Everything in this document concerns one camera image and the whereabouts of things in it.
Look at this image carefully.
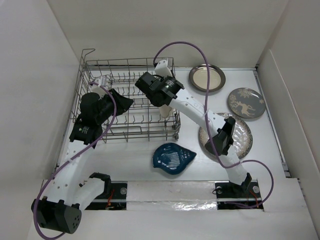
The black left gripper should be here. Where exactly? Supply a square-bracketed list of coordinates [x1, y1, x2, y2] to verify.
[96, 88, 133, 124]

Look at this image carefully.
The cream divided plate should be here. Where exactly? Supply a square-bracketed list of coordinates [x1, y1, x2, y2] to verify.
[159, 104, 175, 119]

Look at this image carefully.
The brown rimmed cream plate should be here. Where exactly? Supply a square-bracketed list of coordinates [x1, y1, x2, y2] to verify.
[188, 64, 227, 93]

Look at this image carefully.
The blue leaf shaped dish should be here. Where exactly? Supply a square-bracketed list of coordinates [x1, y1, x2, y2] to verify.
[151, 142, 197, 178]

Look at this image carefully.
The grey reindeer plate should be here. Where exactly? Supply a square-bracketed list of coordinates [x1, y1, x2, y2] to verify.
[227, 87, 266, 119]

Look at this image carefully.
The speckled brown rimmed plate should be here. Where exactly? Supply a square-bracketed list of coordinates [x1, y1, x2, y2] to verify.
[198, 112, 253, 162]

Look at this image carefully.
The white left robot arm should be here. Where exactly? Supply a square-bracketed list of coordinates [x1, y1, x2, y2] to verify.
[31, 89, 134, 239]

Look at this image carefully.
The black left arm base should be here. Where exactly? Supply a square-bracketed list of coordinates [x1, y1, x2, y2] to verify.
[86, 181, 128, 211]

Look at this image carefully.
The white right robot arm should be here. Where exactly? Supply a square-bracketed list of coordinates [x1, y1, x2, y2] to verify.
[135, 72, 252, 197]

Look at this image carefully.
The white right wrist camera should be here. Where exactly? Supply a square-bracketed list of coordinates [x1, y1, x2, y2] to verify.
[154, 58, 174, 78]

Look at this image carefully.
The grey wire dish rack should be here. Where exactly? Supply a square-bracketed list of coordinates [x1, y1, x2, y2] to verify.
[70, 48, 182, 144]

